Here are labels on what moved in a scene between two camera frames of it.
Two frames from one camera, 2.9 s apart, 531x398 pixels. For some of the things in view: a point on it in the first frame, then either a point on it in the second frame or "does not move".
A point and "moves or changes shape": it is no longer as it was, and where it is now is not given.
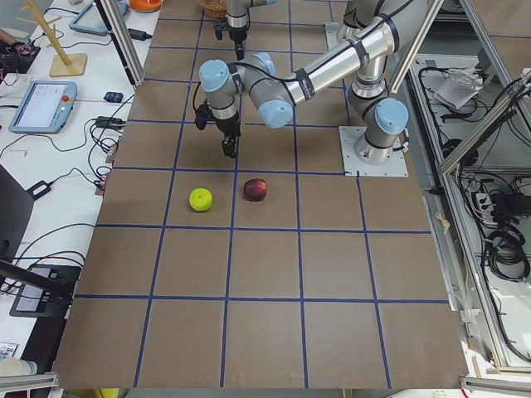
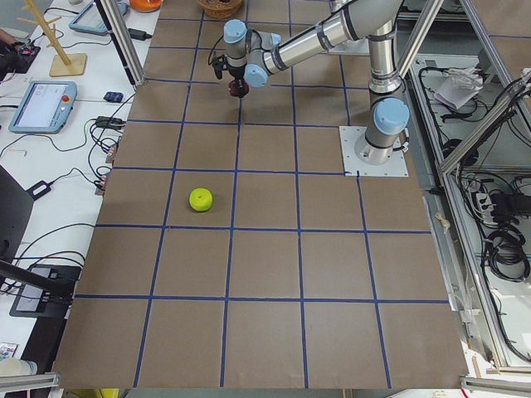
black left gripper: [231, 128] to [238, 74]
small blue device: [115, 97] does not move
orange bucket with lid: [147, 6] does not move
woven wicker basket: [216, 9] does not move
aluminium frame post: [124, 41] does not move
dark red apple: [255, 189] moves or changes shape
